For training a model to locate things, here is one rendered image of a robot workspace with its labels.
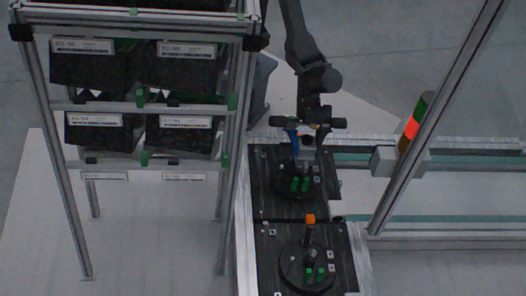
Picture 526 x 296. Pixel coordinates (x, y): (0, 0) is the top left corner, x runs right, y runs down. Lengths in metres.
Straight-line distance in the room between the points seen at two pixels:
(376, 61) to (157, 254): 2.29
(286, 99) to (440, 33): 2.15
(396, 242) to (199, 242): 0.52
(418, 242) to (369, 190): 0.20
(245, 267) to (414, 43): 2.57
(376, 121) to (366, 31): 1.84
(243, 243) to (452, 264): 0.59
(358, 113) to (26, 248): 1.08
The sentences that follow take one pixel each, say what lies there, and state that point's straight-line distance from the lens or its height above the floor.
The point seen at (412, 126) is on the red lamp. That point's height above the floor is 1.34.
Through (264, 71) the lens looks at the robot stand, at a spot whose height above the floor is 1.06.
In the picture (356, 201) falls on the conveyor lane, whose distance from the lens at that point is 1.56.
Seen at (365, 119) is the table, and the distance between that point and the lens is 1.85.
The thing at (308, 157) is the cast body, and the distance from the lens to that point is 1.37.
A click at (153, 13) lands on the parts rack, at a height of 1.66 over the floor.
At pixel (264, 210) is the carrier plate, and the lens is 1.42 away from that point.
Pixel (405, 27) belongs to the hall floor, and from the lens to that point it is 3.79.
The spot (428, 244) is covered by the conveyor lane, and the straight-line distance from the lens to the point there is 1.56.
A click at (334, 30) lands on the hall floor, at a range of 3.58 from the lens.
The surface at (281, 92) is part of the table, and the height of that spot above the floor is 0.86.
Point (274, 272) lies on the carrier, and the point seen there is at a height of 0.97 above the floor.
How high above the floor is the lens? 2.16
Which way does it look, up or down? 50 degrees down
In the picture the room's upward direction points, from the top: 11 degrees clockwise
